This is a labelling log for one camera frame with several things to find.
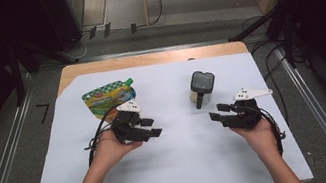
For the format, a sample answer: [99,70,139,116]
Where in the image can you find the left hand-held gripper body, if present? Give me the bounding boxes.
[106,97,153,149]

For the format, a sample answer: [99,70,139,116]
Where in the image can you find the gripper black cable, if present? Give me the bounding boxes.
[248,99,290,160]
[77,103,131,169]

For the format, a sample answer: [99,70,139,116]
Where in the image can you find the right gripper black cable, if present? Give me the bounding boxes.
[248,99,290,160]

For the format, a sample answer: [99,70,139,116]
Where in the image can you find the yellow green spout pouch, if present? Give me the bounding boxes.
[79,76,140,123]

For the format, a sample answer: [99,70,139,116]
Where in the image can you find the black metal stand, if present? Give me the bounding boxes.
[4,31,86,108]
[222,0,305,80]

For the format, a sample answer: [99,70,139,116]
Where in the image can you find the black floor cables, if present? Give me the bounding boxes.
[239,11,297,129]

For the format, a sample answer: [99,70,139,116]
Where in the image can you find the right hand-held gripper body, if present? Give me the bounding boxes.
[216,83,279,134]

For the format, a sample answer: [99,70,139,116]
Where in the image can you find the person's left hand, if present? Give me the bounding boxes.
[88,124,148,174]

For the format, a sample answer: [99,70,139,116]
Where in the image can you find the white floor cable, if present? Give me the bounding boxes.
[59,33,92,64]

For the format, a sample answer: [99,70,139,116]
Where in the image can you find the clear jar with black lid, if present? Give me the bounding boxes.
[185,67,221,112]

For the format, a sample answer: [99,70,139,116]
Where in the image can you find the black hex key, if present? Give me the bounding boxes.
[35,101,54,125]

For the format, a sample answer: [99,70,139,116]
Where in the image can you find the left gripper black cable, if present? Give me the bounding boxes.
[77,103,131,169]

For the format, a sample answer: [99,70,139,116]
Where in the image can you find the black cabinet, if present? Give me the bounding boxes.
[39,0,93,56]

